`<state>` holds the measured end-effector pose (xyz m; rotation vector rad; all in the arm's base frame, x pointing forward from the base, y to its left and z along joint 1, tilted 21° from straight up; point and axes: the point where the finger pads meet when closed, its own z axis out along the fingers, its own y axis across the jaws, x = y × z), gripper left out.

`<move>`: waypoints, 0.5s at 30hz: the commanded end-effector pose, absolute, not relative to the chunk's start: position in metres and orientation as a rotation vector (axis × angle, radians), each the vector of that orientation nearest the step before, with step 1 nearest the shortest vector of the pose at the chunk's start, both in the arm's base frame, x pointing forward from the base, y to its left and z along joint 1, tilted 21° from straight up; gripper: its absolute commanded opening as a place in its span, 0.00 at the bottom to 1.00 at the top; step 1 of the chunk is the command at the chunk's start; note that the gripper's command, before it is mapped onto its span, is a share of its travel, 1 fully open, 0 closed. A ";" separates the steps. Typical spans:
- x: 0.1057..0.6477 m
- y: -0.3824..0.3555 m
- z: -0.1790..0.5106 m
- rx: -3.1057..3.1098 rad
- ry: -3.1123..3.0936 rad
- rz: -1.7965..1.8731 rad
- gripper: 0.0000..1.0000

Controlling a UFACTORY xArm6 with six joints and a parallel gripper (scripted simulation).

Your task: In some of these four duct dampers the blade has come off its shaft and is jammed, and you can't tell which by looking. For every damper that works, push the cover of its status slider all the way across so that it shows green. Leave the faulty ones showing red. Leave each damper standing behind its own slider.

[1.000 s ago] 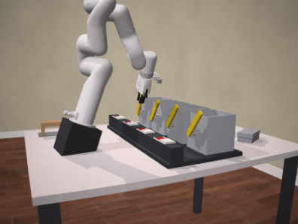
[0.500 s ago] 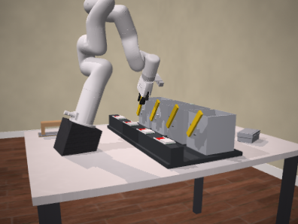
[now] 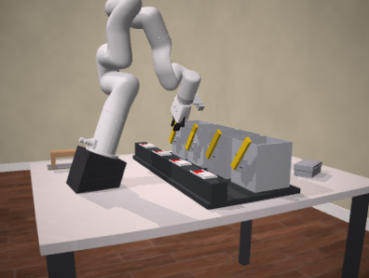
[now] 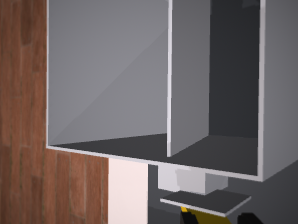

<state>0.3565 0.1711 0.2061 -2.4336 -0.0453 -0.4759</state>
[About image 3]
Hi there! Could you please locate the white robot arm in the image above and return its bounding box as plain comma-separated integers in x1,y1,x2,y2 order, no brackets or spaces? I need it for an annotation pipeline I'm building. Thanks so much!
79,0,205,159

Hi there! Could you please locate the grey flat case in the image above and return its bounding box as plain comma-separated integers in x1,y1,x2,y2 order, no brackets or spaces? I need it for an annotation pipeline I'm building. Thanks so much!
294,159,322,178

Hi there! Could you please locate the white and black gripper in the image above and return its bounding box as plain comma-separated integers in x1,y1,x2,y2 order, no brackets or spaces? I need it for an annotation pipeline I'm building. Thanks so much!
171,97,192,132

